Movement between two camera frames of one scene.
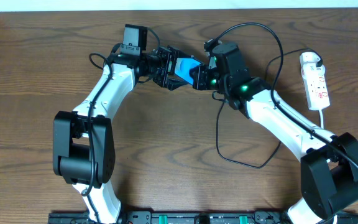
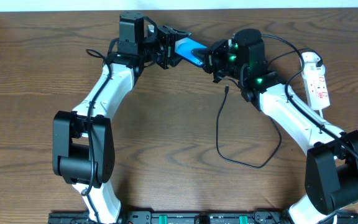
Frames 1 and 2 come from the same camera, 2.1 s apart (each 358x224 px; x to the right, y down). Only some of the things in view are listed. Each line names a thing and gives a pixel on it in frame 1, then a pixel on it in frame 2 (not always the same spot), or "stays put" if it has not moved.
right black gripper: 202,77 to 214,57
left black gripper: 168,66 to 171,50
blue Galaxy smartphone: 182,67 to 184,46
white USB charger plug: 311,71 stays put
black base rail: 193,217 stays put
